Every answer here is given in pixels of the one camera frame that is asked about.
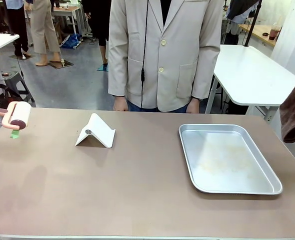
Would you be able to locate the person's left hand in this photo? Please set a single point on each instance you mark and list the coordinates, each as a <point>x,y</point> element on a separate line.
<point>193,107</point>

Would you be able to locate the person's right hand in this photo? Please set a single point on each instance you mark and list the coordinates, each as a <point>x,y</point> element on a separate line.
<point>121,104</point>

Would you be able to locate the pink white lint roller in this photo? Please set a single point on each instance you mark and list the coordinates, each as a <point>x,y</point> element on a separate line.
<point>21,113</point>

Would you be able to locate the green paper scrap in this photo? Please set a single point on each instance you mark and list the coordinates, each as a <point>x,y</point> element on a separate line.
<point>15,134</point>

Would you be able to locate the white folded stand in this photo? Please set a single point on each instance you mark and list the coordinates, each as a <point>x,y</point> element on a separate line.
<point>97,130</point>

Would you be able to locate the teal shoe covers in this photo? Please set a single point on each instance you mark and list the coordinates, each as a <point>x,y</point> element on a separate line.
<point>103,67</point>

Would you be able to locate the cream blazer button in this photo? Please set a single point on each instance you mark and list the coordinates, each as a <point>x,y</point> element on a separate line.
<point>160,70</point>
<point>163,42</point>

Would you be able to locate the large white side table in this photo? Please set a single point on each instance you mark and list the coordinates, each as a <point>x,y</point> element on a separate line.
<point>250,75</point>

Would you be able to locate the person in beige jacket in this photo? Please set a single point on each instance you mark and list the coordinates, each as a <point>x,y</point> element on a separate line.
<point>162,50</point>

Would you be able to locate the silver metal tray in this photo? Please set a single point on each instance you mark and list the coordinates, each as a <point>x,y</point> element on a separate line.
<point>227,162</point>

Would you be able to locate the blue plastic bag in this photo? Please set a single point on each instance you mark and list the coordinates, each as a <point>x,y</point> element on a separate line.
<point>71,41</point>

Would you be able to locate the bystander in black leggings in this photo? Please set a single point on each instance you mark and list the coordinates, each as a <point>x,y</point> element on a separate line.
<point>97,22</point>

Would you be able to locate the bystander in dark jacket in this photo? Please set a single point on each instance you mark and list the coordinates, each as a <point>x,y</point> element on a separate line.
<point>237,17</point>

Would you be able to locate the black tripod pole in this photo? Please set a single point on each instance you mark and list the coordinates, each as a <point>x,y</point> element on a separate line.
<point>252,22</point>

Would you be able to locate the wooden top workbench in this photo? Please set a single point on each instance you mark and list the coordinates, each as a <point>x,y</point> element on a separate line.
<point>67,11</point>

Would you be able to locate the grey metal stool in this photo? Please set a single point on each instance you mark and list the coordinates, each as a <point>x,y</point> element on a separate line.
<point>15,80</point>

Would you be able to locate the dark red drink cup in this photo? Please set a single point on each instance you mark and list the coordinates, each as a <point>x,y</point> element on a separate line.
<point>274,33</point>

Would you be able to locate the bystander in beige trousers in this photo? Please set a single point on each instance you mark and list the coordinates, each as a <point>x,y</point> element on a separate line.
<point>43,27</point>

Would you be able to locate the black bag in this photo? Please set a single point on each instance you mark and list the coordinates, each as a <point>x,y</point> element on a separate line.
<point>2,93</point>

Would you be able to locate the bystander in dark trousers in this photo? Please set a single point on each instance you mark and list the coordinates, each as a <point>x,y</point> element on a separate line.
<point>17,22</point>

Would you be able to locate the small white side table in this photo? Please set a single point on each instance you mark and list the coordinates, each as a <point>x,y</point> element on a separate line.
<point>0,41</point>

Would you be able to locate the black floor base plate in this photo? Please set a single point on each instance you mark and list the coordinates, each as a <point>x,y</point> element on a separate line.
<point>62,63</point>

